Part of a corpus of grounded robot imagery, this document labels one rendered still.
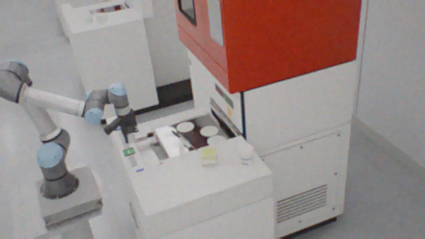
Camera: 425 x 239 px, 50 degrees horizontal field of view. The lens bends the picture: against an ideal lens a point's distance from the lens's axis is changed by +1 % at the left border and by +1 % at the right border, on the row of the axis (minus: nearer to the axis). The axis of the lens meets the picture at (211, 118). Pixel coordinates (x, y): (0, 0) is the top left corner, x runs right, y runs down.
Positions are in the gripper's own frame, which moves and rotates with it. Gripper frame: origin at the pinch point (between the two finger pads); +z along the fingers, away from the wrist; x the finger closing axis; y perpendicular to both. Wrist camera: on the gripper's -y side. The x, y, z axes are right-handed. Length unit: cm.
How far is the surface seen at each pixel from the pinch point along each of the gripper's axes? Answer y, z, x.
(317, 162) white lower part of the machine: 106, 40, -15
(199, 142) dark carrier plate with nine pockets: 38.7, 10.5, -1.4
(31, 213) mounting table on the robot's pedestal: -53, 18, -6
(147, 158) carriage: 9.2, 12.3, 1.4
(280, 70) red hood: 82, -28, -15
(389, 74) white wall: 207, 36, 44
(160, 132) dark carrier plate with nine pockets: 22.2, 10.4, 18.8
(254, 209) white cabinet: 48, 23, -50
